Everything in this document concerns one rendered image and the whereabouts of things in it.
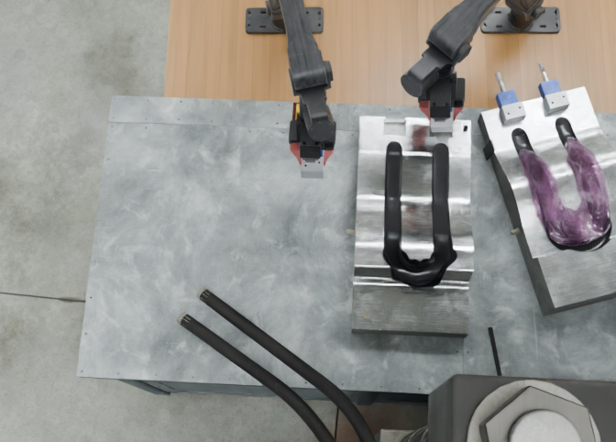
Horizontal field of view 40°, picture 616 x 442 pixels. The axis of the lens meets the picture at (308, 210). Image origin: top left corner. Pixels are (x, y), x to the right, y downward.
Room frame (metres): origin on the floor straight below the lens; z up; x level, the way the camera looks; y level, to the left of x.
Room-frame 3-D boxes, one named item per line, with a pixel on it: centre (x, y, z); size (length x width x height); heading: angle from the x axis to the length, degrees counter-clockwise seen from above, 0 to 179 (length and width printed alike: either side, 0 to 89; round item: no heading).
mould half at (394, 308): (0.51, -0.24, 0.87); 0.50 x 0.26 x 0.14; 171
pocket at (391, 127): (0.74, -0.22, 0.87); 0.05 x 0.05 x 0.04; 81
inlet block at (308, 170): (0.70, -0.03, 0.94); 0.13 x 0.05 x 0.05; 171
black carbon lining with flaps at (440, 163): (0.53, -0.25, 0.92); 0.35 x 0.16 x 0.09; 171
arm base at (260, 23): (1.10, 0.01, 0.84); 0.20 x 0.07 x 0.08; 83
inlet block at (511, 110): (0.80, -0.50, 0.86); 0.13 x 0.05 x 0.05; 8
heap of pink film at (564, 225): (0.54, -0.60, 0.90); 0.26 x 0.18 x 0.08; 8
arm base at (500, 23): (1.03, -0.59, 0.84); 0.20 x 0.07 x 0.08; 83
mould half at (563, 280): (0.54, -0.60, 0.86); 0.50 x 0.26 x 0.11; 8
